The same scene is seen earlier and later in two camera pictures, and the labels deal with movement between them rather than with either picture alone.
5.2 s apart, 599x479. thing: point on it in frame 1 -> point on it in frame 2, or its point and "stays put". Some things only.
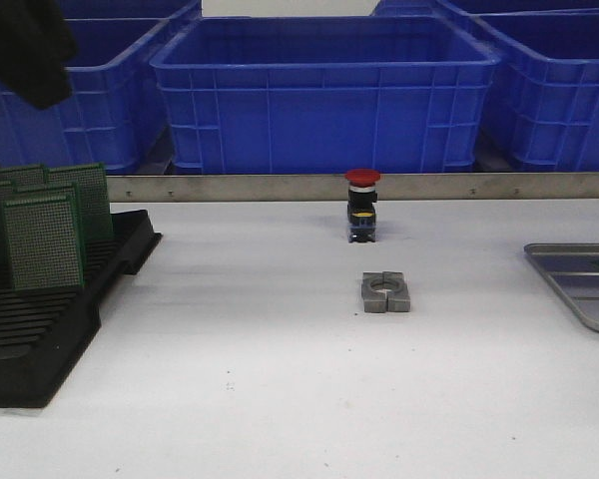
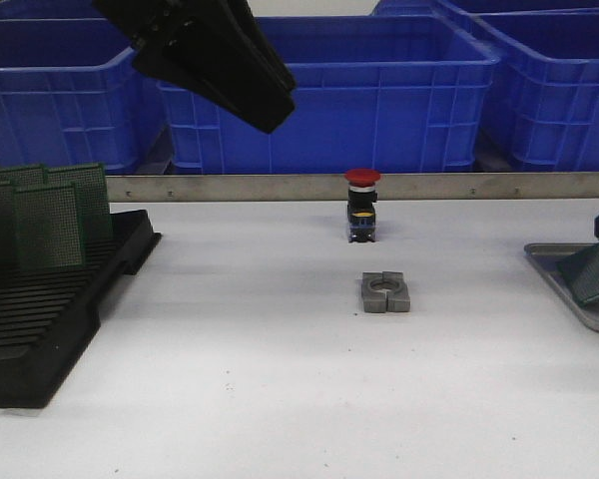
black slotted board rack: (32, 337) stays put
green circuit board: (93, 196) stays put
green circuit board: (44, 238) -> (592, 271)
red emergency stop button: (361, 200) stays put
